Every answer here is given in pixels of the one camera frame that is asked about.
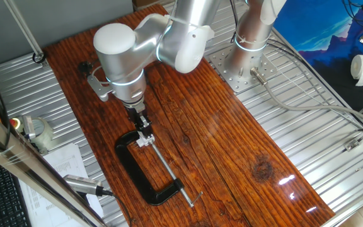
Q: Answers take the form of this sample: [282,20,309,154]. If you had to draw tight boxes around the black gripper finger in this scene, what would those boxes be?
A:
[133,119,145,136]
[139,115,154,140]

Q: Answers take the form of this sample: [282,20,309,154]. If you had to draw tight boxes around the blue mountain poster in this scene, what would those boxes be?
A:
[272,0,363,111]

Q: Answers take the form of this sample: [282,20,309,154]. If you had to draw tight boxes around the silver ribbed handheld device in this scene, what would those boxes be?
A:
[63,174,105,197]

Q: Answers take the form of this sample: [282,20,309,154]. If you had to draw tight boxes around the diagonal aluminium frame post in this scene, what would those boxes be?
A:
[3,0,49,67]

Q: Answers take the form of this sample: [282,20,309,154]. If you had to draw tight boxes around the steel frame beam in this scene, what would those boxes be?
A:
[0,91,107,227]

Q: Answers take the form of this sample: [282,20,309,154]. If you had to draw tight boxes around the white bulb socket adapter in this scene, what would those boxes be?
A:
[136,134,156,148]

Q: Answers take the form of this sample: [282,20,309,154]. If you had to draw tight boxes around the printed paper sheets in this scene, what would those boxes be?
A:
[19,143,105,227]

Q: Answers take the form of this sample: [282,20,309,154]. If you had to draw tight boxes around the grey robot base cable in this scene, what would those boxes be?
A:
[250,67,363,130]

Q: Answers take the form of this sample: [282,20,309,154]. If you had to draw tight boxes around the brown wooden board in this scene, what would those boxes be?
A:
[42,3,336,227]

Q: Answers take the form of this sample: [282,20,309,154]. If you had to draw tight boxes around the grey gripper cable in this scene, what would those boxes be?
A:
[90,64,112,85]

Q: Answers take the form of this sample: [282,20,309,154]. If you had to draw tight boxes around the clear tape roll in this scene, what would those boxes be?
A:
[26,117,55,154]

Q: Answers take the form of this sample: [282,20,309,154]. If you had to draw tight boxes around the black C-clamp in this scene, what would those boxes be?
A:
[114,129,204,209]

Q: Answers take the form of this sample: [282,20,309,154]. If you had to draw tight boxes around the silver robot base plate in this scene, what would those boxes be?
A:
[208,47,279,94]

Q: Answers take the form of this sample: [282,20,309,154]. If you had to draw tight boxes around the black handheld device cable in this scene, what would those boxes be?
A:
[101,189,132,227]

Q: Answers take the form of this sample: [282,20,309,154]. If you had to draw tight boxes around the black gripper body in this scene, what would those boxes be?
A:
[126,106,147,125]

